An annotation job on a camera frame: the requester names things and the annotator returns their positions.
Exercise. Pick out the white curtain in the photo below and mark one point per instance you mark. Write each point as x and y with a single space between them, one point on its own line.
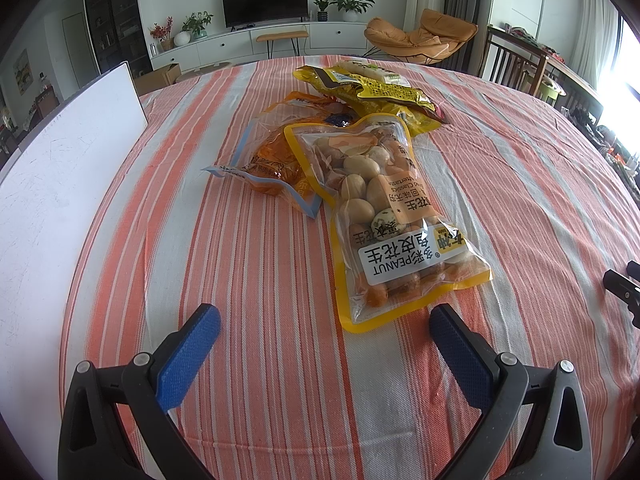
595 35

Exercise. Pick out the orange snack bag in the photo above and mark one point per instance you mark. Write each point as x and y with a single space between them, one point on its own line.
277 160

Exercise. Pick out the black display cabinet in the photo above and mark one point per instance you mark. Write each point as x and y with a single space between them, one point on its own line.
115 15

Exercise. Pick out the yellow-edged peanut bag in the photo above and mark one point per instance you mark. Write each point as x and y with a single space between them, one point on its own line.
385 195

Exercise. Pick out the white round vase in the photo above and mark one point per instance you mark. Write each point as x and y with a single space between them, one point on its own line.
182 38

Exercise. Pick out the red flower vase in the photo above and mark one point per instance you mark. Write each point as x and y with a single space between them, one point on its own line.
162 32

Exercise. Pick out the black television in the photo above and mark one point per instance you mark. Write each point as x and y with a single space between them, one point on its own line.
265 2

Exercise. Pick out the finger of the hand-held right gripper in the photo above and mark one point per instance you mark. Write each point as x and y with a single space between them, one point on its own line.
634 266
622 287

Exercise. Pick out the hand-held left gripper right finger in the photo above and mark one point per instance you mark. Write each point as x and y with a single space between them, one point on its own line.
460 355

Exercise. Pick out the orange lounge chair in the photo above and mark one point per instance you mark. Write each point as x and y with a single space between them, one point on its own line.
415 35

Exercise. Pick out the white television cabinet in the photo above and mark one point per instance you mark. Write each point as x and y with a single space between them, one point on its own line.
225 42

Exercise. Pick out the yellow snack packet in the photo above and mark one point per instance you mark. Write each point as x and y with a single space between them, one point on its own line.
385 92
417 124

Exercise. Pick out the small potted plant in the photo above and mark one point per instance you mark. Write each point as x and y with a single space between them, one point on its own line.
321 8

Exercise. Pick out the green potted plant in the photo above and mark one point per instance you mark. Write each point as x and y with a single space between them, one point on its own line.
197 22

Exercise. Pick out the beige green snack packet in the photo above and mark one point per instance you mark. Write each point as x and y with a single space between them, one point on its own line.
362 67

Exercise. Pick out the white cardboard box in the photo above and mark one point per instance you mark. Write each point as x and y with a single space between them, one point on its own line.
65 170

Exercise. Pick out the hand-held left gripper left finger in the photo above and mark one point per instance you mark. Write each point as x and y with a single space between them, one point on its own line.
190 355

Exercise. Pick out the dark snack packet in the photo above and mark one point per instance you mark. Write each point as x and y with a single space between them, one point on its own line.
440 113

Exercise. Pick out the framed wall picture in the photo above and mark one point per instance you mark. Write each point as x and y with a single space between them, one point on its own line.
21 71

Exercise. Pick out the brown cardboard box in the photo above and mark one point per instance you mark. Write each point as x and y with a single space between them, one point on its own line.
160 77

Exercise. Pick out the wooden bench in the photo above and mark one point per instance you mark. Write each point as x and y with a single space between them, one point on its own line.
282 36

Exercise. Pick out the wooden chair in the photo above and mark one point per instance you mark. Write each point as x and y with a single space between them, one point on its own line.
582 105
510 60

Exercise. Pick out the large leafy potted plant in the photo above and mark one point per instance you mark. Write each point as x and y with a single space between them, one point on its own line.
350 2

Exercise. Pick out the orange striped tablecloth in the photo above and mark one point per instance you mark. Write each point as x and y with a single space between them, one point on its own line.
225 285

